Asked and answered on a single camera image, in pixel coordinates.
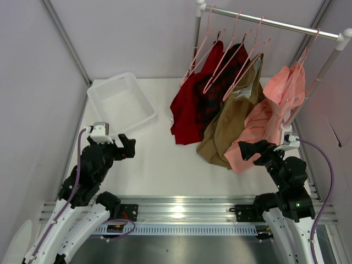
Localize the pink pleated skirt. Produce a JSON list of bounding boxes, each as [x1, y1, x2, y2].
[[224, 66, 290, 173]]

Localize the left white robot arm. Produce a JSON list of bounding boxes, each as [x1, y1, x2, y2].
[[23, 134, 136, 263]]

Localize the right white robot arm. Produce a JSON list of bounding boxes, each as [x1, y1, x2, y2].
[[239, 135, 324, 263]]

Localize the tan brown skirt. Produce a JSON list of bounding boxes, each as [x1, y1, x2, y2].
[[196, 53, 264, 169]]

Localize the red black plaid skirt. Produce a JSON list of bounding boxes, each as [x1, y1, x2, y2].
[[197, 43, 249, 134]]

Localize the pink hanger with tan skirt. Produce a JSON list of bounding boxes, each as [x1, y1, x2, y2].
[[222, 15, 272, 101]]

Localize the pink hanger with plaid skirt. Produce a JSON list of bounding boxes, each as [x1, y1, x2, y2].
[[200, 10, 252, 96]]

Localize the pink hanger with red skirt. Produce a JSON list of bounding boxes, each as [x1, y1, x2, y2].
[[179, 1, 226, 87]]

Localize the white perforated plastic basket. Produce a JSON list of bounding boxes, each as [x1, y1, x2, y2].
[[87, 72, 157, 136]]

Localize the white metal clothes rack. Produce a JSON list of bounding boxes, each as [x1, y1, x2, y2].
[[192, 0, 352, 133]]

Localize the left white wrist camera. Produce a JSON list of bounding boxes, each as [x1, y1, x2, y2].
[[83, 122, 114, 145]]

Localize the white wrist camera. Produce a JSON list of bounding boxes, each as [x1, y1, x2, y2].
[[83, 122, 114, 145], [274, 132, 300, 152]]

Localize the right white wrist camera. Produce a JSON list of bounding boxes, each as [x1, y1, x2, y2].
[[274, 132, 300, 152]]

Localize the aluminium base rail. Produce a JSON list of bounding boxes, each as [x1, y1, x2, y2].
[[38, 195, 339, 225]]

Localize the white slotted cable duct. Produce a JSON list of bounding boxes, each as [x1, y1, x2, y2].
[[92, 224, 271, 236]]

